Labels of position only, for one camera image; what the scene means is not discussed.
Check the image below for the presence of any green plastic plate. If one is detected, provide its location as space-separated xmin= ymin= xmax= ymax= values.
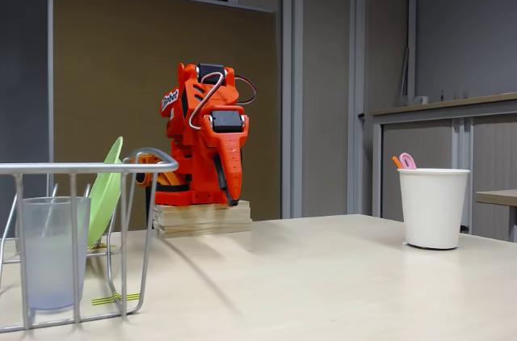
xmin=86 ymin=136 xmax=124 ymax=248

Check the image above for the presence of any pink plastic fork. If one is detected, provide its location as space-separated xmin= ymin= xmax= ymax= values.
xmin=398 ymin=152 xmax=418 ymax=171

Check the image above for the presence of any translucent grey plastic cup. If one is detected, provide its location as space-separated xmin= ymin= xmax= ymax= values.
xmin=15 ymin=196 xmax=92 ymax=314

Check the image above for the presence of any wooden base block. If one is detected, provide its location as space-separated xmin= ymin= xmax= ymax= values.
xmin=152 ymin=200 xmax=254 ymax=239

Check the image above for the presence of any light orange clamp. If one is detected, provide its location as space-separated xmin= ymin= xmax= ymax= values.
xmin=123 ymin=153 xmax=189 ymax=196

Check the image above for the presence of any brown partition board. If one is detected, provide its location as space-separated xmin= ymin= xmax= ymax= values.
xmin=47 ymin=0 xmax=280 ymax=233

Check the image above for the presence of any yellow black striped tape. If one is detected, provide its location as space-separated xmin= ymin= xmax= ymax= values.
xmin=83 ymin=242 xmax=118 ymax=253
xmin=91 ymin=293 xmax=141 ymax=306

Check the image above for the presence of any grey leaning rod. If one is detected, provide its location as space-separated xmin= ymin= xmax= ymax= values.
xmin=399 ymin=48 xmax=411 ymax=107

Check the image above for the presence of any white paper cup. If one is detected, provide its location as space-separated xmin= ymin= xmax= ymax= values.
xmin=397 ymin=167 xmax=472 ymax=250

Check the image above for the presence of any grey cabinet with wooden top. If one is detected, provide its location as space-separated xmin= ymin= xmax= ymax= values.
xmin=369 ymin=92 xmax=517 ymax=243

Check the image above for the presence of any beige side table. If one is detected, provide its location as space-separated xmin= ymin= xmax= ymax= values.
xmin=475 ymin=189 xmax=517 ymax=243

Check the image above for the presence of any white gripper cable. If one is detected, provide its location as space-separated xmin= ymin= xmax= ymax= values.
xmin=187 ymin=72 xmax=225 ymax=131

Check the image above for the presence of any dark wrist cable loop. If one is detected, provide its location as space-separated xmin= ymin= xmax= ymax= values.
xmin=233 ymin=75 xmax=258 ymax=106

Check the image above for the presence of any metal wire dish rack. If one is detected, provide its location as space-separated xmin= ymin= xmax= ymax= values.
xmin=0 ymin=146 xmax=179 ymax=334

